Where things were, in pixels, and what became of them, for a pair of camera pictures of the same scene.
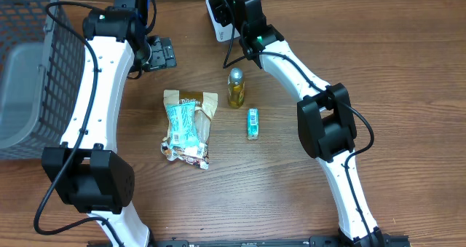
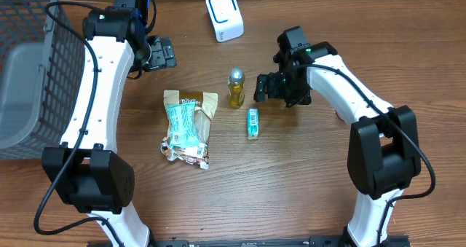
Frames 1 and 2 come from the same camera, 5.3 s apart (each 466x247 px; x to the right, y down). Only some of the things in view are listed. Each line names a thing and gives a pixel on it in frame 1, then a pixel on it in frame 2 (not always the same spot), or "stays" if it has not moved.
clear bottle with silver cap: x=236 y=88 stays
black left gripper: x=160 y=54 stays
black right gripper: x=223 y=11 to x=274 y=81
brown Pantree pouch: x=205 y=104 stays
